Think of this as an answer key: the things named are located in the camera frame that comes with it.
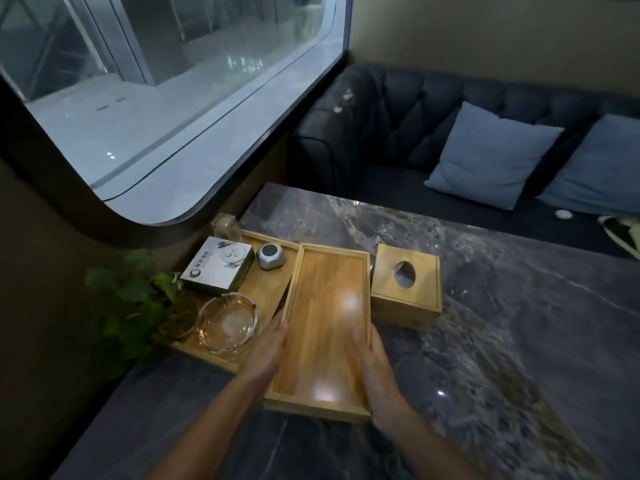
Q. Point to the person's right hand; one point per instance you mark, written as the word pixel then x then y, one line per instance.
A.
pixel 379 377

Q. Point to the person's left hand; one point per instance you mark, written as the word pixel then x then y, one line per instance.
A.
pixel 262 357

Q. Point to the person's right thumb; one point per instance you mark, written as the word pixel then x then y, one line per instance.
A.
pixel 362 344

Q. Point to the person's left thumb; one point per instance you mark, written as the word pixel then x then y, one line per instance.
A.
pixel 276 332

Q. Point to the narrow wooden tray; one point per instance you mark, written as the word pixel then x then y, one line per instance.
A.
pixel 325 319

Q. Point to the person's left forearm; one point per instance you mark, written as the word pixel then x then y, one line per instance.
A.
pixel 200 429

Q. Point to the person's right forearm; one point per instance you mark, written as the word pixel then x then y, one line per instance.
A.
pixel 425 447

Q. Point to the wide wooden tray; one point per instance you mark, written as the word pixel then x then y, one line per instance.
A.
pixel 260 294

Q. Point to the clear glass ashtray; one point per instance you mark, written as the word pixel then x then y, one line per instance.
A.
pixel 226 323

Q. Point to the wooden tissue box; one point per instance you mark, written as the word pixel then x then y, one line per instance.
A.
pixel 406 287

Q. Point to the white green paper box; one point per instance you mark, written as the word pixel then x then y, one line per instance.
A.
pixel 216 264

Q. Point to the clear glass toothpick holder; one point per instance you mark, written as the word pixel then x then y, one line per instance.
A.
pixel 226 227

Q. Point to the green potted plant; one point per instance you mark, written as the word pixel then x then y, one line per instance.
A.
pixel 137 304

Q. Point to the dark tufted sofa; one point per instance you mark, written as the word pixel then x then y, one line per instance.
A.
pixel 440 159

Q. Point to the light blue cushion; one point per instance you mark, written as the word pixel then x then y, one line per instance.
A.
pixel 492 154
pixel 597 167

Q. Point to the small white round object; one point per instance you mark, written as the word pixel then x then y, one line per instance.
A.
pixel 563 214

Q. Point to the large glass window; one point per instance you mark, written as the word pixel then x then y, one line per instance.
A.
pixel 165 94

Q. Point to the green white patterned cushion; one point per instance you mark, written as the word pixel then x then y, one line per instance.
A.
pixel 622 232

